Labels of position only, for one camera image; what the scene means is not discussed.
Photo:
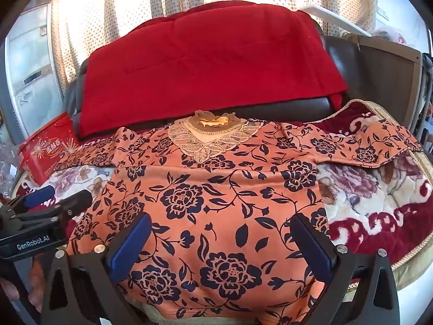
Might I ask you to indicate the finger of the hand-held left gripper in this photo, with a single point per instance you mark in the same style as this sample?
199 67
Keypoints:
40 196
72 201

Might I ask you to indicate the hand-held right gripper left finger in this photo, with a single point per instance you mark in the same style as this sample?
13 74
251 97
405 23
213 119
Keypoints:
130 247

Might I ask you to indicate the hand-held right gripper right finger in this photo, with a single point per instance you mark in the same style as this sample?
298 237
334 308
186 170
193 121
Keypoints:
313 247

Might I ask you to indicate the orange floral shirt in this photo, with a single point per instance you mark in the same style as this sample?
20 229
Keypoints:
220 193

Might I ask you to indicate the person's left hand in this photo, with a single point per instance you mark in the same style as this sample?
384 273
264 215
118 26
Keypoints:
9 289

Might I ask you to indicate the clear plastic wrap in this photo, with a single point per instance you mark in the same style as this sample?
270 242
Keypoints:
8 169

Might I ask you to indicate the red gift box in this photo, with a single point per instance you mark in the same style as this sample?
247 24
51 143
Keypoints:
44 152

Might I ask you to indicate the floral plush blanket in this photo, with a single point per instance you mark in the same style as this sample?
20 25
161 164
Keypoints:
365 193

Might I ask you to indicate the white refrigerator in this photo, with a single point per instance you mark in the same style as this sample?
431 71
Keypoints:
30 57

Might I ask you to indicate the dark leather sofa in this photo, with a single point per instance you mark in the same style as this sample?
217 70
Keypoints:
368 74

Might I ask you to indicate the red cushion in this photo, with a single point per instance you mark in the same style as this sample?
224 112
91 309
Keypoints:
203 67

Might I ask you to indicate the dotted cream curtain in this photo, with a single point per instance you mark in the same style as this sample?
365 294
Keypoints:
101 6

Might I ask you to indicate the dark side cabinet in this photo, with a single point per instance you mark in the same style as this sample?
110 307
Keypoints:
389 50

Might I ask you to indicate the white plastic bag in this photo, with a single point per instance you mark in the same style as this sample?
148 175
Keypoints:
389 35

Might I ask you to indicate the white board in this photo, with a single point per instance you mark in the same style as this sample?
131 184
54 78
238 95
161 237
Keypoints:
324 12

